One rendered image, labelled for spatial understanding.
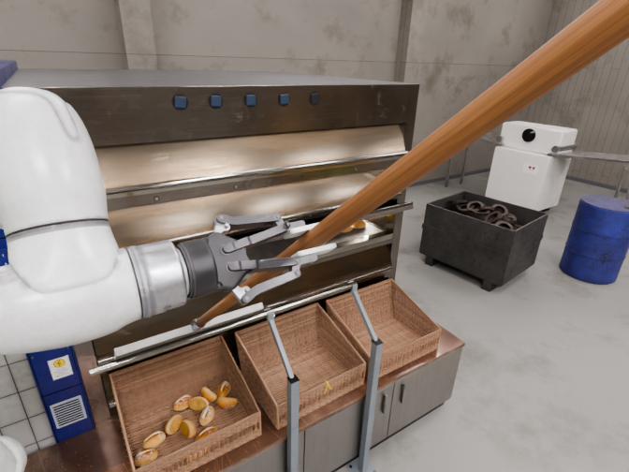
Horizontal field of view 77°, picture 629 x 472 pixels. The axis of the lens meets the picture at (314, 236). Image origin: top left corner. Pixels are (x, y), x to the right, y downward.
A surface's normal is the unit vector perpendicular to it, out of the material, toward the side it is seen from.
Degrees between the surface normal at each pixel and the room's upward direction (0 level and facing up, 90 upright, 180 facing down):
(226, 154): 70
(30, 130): 54
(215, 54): 90
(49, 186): 65
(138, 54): 90
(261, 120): 90
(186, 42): 90
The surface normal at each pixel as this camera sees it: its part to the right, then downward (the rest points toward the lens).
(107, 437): 0.03, -0.91
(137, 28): 0.55, 0.36
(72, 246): 0.63, -0.20
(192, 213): 0.52, 0.02
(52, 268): 0.41, -0.18
